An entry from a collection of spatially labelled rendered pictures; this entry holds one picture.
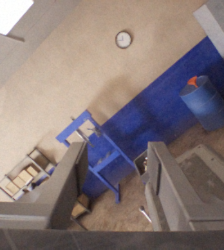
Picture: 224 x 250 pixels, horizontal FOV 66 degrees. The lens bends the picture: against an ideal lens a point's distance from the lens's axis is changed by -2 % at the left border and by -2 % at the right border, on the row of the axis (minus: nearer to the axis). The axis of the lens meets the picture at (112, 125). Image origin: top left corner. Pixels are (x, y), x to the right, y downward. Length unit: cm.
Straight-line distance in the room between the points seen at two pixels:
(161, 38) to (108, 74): 124
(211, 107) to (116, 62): 196
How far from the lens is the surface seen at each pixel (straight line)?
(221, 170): 97
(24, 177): 456
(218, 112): 357
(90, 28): 387
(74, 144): 16
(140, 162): 342
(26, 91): 424
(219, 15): 376
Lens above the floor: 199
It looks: 12 degrees down
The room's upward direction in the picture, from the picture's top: 43 degrees counter-clockwise
